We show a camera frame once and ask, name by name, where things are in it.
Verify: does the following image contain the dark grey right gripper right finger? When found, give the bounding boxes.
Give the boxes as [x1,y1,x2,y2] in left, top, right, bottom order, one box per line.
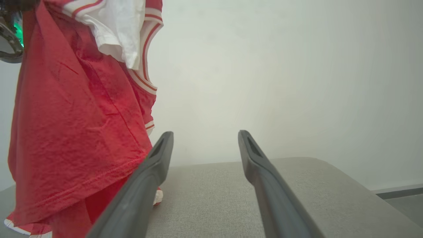
[238,130,326,238]

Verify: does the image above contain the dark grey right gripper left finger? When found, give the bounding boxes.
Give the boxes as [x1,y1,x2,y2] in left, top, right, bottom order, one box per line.
[86,131,174,238]

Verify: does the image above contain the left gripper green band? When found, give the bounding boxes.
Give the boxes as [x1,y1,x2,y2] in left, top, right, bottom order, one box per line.
[0,9,24,48]

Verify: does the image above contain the red basketball jersey number 23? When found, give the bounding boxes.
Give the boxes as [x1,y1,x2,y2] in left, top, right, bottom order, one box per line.
[4,0,165,238]

